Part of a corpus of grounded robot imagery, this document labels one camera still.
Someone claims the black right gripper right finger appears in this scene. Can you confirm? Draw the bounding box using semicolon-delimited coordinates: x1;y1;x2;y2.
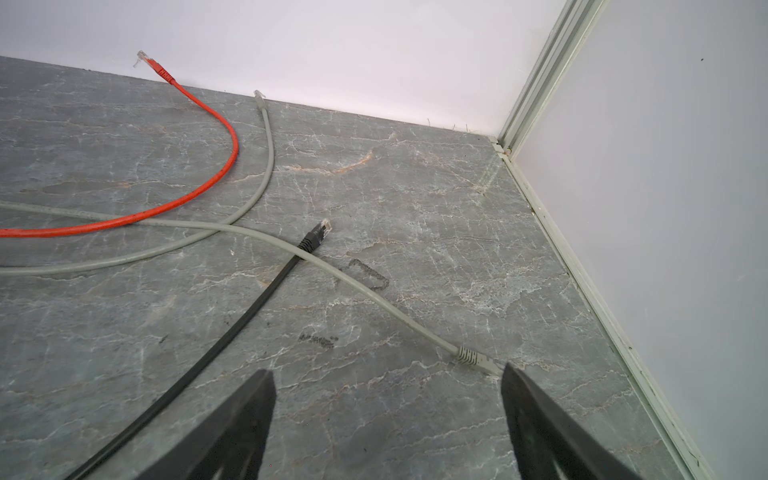
501;364;639;479

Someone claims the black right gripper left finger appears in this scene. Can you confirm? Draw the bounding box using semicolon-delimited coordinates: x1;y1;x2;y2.
139;370;277;479

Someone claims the black cable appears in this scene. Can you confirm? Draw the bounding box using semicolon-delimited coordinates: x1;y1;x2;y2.
62;218;333;480

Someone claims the red ethernet cable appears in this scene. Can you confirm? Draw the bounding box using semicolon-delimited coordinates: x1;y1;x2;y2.
0;50;241;239

